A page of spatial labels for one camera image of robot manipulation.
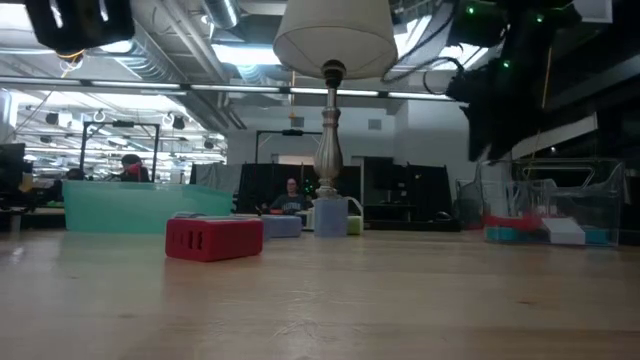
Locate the black gantry frame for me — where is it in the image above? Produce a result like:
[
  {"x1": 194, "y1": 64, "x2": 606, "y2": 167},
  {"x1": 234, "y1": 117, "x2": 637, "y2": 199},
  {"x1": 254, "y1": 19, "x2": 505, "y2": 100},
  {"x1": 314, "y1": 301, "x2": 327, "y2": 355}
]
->
[
  {"x1": 79, "y1": 120, "x2": 161, "y2": 184},
  {"x1": 254, "y1": 128, "x2": 324, "y2": 164}
]

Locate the ceiling light strip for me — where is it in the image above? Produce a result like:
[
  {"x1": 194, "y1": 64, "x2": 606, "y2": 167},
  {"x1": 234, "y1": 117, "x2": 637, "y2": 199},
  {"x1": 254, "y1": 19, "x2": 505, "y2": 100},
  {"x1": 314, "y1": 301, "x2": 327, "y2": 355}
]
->
[{"x1": 0, "y1": 74, "x2": 454, "y2": 100}]

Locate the teal digital timer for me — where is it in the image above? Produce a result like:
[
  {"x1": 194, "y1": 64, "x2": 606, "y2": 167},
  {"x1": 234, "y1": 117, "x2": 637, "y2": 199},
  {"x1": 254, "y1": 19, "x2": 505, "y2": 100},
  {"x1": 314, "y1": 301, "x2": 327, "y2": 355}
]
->
[
  {"x1": 582, "y1": 225, "x2": 611, "y2": 246},
  {"x1": 484, "y1": 226, "x2": 526, "y2": 244}
]

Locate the red digital timer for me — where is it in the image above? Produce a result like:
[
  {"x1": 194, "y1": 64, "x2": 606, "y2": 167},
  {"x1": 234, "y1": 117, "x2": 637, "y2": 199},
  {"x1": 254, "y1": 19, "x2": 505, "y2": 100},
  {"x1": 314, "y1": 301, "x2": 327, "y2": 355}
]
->
[{"x1": 482, "y1": 214, "x2": 546, "y2": 232}]

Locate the red wall charger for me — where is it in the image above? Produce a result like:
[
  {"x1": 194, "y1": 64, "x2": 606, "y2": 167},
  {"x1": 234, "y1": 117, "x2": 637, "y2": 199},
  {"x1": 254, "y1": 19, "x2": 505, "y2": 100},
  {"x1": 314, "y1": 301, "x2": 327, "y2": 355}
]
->
[{"x1": 164, "y1": 216, "x2": 265, "y2": 264}]

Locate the silver table lamp white shade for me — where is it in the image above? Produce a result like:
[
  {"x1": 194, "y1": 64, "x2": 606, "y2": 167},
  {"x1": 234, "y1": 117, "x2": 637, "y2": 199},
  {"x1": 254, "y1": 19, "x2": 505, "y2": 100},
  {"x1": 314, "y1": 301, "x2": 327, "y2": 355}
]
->
[{"x1": 272, "y1": 0, "x2": 400, "y2": 234}]

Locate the black aluminium table frame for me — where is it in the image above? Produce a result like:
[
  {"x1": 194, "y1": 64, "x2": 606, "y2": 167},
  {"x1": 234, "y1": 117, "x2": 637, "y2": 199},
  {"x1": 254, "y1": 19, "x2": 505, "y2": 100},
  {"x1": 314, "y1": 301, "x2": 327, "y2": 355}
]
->
[{"x1": 362, "y1": 218, "x2": 464, "y2": 233}]

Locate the black partition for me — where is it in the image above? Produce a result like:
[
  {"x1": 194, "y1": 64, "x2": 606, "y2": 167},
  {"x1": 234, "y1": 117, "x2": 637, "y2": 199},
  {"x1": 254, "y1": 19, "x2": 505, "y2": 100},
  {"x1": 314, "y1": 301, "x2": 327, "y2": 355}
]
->
[{"x1": 237, "y1": 157, "x2": 454, "y2": 221}]

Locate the clear plastic bin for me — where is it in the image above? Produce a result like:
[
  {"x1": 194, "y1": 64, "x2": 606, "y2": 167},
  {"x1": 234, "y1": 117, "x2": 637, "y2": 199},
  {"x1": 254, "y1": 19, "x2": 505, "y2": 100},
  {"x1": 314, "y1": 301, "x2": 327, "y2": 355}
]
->
[{"x1": 453, "y1": 157, "x2": 627, "y2": 248}]

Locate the translucent green plastic bin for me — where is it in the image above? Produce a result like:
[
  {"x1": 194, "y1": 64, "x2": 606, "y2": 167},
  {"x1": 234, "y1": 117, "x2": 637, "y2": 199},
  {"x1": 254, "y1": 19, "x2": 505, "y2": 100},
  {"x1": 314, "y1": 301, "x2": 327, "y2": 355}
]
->
[{"x1": 62, "y1": 179, "x2": 235, "y2": 235}]

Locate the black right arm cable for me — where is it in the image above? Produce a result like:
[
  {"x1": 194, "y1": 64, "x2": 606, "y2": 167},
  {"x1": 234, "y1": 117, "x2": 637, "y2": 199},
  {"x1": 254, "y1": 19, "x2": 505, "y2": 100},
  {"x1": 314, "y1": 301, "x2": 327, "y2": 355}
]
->
[{"x1": 380, "y1": 14, "x2": 466, "y2": 96}]

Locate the silver ventilation duct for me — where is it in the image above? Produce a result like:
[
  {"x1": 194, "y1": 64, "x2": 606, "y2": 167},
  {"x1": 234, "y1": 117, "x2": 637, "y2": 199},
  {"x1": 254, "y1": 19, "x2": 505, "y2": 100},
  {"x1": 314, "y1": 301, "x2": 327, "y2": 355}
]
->
[{"x1": 199, "y1": 0, "x2": 241, "y2": 30}]

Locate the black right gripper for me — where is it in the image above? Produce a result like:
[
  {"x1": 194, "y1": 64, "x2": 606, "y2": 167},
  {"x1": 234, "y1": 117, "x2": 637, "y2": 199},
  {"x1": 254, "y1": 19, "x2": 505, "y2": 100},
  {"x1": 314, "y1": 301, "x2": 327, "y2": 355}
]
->
[{"x1": 444, "y1": 64, "x2": 551, "y2": 164}]

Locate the small light blue wall charger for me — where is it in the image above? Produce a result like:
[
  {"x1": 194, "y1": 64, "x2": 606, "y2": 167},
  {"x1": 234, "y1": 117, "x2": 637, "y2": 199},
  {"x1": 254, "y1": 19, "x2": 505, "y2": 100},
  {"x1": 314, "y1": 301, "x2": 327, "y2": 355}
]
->
[{"x1": 313, "y1": 197, "x2": 350, "y2": 238}]

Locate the dark monitor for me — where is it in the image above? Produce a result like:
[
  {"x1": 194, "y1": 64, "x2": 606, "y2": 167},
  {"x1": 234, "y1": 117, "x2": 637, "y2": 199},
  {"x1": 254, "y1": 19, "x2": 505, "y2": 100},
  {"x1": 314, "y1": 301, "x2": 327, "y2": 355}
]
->
[{"x1": 0, "y1": 143, "x2": 27, "y2": 199}]

